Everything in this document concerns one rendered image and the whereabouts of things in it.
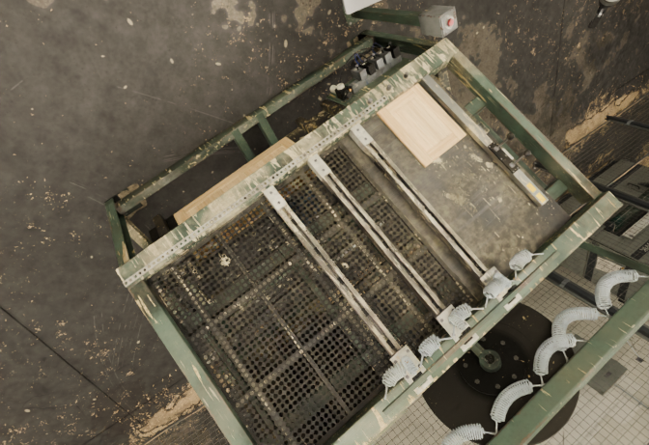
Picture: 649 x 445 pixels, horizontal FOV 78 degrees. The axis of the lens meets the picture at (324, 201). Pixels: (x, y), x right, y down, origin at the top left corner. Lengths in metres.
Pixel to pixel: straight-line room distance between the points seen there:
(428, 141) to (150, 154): 1.73
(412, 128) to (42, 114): 2.03
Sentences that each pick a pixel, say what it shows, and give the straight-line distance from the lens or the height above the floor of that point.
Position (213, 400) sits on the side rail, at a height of 1.42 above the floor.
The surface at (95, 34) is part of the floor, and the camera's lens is 2.64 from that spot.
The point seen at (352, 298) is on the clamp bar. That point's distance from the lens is 1.99.
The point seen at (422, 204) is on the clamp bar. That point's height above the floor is 1.34.
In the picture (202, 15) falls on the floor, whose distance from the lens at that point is 2.72.
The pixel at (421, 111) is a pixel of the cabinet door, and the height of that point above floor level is 1.01.
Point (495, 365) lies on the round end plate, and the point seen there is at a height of 1.89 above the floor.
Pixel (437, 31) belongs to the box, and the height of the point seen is 0.90.
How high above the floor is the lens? 2.62
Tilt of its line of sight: 49 degrees down
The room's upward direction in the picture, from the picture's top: 130 degrees clockwise
